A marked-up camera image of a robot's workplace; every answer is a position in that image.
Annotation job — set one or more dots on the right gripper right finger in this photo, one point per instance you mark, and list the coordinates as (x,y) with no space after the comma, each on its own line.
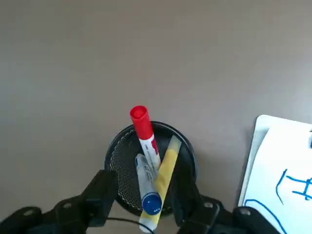
(195,214)

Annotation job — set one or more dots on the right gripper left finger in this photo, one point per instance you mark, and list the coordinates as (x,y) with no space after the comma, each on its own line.
(97,195)

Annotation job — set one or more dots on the blue capped marker pen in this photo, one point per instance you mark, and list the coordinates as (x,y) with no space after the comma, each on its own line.
(146,185)

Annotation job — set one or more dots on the black mesh pen holder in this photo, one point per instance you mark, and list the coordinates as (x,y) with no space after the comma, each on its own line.
(122,156)

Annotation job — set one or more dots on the yellow highlighter pen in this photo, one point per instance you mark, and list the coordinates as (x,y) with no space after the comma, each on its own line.
(168,165)

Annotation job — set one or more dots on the red capped marker pen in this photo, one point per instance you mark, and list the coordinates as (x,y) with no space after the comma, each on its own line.
(143,126)

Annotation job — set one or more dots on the scribbled A4 paper sheet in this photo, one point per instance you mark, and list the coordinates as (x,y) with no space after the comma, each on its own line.
(280,151)

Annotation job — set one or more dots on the white clipboard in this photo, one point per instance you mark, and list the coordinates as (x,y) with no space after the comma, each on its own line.
(258,126)

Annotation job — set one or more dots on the black clipboard clip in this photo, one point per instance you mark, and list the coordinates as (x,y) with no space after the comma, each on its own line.
(310,140)

